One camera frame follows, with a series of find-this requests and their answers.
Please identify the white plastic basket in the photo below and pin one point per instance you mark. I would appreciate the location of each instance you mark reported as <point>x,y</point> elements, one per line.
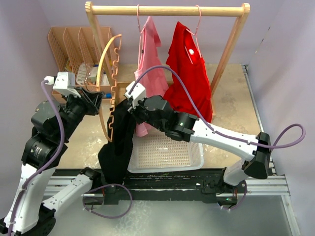
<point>157,153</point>

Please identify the pink wire hanger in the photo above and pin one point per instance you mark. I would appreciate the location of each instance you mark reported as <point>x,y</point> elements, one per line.
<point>190,52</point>
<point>141,30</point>

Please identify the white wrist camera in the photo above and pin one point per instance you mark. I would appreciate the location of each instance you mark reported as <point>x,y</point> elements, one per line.
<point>135,93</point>
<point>63,83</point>

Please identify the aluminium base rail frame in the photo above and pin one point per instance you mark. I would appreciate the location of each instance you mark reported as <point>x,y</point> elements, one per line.
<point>175,204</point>

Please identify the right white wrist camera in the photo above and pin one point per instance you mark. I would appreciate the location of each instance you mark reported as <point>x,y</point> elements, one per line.
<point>135,93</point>

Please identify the peach desk file organizer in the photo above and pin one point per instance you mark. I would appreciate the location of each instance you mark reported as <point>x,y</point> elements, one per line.
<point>77,44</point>

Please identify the black t shirt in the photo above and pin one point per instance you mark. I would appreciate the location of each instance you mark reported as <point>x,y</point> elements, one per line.
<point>114,156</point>

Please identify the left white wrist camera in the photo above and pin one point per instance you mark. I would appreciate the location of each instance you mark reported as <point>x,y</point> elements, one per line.
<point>63,83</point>

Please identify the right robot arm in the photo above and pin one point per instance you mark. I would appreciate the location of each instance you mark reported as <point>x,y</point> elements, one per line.
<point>180,126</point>

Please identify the papers in organizer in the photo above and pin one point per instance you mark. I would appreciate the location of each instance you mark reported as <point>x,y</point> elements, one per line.
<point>83,76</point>

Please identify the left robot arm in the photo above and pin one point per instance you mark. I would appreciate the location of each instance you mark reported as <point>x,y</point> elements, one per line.
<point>53,125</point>

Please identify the orange wooden hanger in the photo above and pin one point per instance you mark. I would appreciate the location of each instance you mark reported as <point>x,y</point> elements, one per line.
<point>108,129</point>

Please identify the red t shirt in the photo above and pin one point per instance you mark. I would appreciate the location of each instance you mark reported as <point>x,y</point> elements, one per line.
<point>186,60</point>

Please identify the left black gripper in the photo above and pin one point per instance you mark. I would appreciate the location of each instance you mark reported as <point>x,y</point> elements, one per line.
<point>92,108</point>

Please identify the wooden clothes rack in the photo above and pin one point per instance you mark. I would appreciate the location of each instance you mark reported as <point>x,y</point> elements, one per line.
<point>241,14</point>

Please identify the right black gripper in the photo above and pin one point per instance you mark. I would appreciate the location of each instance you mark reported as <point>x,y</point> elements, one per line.
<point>135,110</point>

